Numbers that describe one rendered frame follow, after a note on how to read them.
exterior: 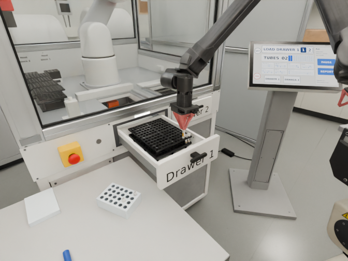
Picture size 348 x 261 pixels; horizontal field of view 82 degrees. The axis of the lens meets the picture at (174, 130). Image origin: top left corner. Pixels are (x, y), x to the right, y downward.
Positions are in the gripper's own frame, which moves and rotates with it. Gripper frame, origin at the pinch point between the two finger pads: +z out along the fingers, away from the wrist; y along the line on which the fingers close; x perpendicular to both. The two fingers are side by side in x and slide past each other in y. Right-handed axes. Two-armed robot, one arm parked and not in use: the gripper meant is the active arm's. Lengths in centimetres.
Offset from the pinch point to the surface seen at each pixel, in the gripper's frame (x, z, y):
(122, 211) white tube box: -30.5, 18.1, 9.4
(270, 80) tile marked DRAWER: 74, -10, -11
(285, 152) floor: 173, 84, -31
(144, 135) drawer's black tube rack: -11.6, 5.2, -11.3
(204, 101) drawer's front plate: 33.0, 0.7, -23.7
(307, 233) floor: 91, 92, 31
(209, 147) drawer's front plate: 5.0, 5.9, 10.1
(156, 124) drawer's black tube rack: -2.0, 4.2, -17.4
